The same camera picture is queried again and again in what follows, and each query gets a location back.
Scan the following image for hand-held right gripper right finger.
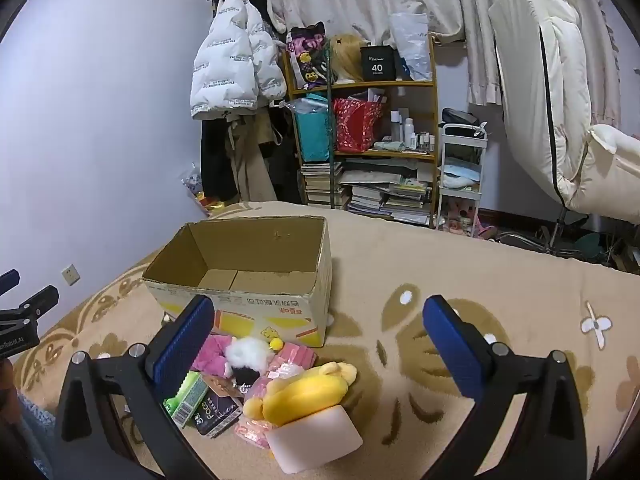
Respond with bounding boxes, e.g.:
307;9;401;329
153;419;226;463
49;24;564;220
421;294;588;480

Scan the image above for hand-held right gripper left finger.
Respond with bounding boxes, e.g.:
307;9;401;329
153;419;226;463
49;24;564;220
52;294;216;480

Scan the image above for pink plush toy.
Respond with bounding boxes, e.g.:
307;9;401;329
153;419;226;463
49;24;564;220
191;334;238;373

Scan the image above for green packet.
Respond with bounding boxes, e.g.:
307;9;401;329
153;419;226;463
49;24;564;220
164;371;210;428

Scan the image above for white fluffy plush toy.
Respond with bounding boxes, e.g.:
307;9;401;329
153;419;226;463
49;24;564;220
223;337;285;387

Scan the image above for black packet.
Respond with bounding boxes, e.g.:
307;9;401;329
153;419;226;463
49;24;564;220
192;390;243;438

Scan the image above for pink plastic packet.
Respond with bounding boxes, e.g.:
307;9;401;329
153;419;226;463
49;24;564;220
234;375;281;450

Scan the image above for cardboard box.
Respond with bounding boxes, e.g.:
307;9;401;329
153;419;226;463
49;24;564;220
142;216;333;348

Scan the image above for yellow plush toy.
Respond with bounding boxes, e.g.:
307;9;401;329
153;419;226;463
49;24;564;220
243;361;358;423

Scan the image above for white foam block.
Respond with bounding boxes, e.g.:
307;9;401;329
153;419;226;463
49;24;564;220
265;404;364;475

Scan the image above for cartoon paper tag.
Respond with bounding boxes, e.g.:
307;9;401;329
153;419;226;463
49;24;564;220
202;374;246;398

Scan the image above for beige printed blanket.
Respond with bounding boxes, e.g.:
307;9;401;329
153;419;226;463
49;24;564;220
10;200;640;480

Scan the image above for person's jeans leg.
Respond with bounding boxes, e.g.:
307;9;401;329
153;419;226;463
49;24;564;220
12;392;57;480

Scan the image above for pink slippers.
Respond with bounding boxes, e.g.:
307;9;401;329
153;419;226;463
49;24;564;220
450;210;498;241

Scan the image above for colourful bags on floor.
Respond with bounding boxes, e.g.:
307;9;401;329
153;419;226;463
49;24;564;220
181;165;226;216

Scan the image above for stack of books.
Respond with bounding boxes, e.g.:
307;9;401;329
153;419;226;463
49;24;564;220
300;160;436;226

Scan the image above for white trolley cart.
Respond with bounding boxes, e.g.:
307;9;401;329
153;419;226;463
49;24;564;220
437;122;488;237

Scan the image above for black coat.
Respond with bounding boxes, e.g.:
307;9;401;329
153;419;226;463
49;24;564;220
200;117;238;203

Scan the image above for beige coat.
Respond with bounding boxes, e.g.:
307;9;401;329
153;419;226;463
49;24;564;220
225;110;279;203

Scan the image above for group of white bottles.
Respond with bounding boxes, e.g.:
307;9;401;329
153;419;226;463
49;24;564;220
390;110;436;151

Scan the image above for green pole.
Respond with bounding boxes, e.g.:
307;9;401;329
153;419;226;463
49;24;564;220
327;35;336;208

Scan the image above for wooden shelf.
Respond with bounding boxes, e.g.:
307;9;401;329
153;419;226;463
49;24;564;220
282;35;441;226

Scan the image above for red patterned bag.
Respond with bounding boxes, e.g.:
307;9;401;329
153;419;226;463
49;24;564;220
332;98;384;154

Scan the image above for teal bag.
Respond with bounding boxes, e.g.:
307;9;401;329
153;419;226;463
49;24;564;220
293;92;335;162

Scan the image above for white puffer jacket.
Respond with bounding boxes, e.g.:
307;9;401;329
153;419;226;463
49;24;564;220
190;0;288;121

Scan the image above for black box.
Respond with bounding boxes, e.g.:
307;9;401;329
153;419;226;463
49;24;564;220
360;46;398;82

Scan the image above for blonde wig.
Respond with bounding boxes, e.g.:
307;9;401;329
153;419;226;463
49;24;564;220
330;34;368;85

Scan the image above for clear plastic bag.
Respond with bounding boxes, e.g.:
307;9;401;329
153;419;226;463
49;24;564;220
390;12;433;82

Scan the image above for black purple patterned bag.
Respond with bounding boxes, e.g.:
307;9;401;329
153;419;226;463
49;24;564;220
289;22;333;88

